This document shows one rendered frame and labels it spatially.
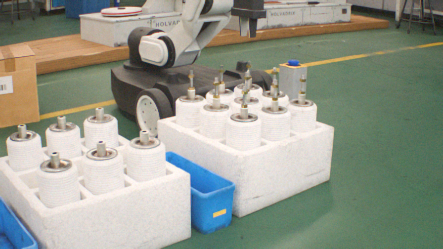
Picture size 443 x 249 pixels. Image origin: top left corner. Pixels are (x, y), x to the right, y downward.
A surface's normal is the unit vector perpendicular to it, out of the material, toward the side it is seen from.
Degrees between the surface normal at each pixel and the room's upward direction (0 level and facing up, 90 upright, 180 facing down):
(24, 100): 90
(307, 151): 90
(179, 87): 45
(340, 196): 0
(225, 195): 92
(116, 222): 90
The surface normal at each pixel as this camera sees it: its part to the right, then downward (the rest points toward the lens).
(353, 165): 0.01, -0.95
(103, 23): -0.76, 0.19
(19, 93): 0.45, 0.29
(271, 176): 0.65, 0.25
